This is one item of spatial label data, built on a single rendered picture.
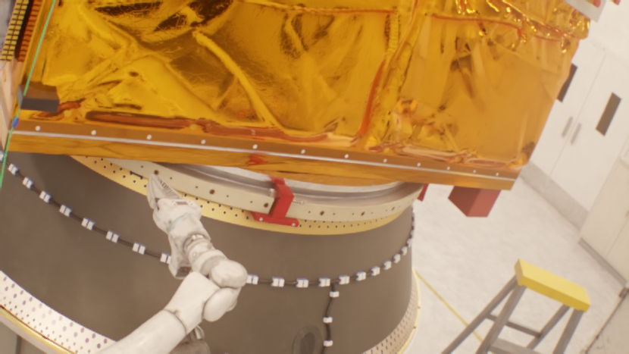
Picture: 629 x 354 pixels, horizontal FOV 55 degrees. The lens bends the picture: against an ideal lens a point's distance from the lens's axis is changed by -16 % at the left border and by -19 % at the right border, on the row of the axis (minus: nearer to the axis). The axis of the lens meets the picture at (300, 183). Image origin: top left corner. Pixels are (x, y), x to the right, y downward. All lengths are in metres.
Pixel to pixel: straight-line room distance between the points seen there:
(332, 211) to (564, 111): 7.94
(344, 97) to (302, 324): 0.66
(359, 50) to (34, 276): 1.09
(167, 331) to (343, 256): 1.01
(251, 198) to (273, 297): 0.30
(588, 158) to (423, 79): 7.57
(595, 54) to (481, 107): 7.43
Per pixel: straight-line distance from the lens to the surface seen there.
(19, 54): 1.52
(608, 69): 9.49
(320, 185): 1.97
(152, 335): 1.20
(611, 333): 5.04
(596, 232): 8.81
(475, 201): 2.69
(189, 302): 1.25
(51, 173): 1.97
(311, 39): 1.71
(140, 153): 1.70
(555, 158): 9.76
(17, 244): 2.01
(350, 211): 2.03
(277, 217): 1.89
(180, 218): 1.44
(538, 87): 2.46
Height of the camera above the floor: 2.51
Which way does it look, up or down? 23 degrees down
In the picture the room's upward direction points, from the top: 24 degrees clockwise
